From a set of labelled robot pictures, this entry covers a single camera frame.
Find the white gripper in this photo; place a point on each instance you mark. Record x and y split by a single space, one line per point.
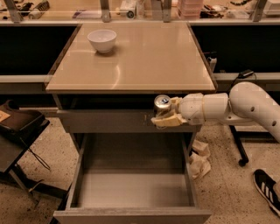
191 108

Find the silver redbull can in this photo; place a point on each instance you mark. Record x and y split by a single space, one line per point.
162 104

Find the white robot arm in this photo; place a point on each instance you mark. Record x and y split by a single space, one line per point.
245 103

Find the grey drawer cabinet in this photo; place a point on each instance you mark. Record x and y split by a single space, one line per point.
149 59

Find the open grey bottom drawer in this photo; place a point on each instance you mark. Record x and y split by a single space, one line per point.
132 179

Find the closed grey middle drawer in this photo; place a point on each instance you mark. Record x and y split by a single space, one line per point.
115 121

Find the black power adapter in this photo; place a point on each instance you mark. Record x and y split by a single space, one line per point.
245 74

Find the black wheeled stand leg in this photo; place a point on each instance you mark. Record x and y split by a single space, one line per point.
244 157

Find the white ceramic bowl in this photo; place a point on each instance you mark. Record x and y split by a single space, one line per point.
102 40

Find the pink plastic container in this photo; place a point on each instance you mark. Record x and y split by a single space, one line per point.
189 8

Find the black and white sneaker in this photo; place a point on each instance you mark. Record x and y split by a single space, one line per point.
264 185

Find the dark side table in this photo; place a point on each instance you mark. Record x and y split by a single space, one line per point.
19 129

